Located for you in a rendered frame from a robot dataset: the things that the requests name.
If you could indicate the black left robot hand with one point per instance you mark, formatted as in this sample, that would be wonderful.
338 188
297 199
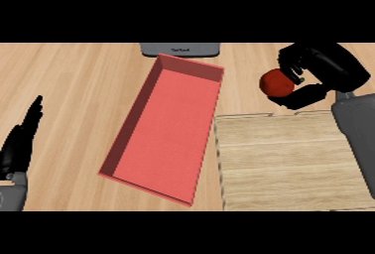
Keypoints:
24 139

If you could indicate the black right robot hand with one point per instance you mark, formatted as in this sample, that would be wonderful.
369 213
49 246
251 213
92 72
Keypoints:
326 69

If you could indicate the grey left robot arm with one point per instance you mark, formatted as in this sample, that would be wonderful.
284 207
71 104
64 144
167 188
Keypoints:
12 191

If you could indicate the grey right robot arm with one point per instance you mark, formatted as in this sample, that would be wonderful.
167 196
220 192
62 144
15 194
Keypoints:
359 132

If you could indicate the tan cardboard box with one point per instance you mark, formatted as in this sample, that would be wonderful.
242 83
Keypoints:
288 162

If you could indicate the red rectangular tray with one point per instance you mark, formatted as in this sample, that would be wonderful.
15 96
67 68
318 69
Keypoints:
169 132

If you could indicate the grey flat appliance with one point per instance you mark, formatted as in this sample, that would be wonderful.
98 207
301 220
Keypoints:
179 50

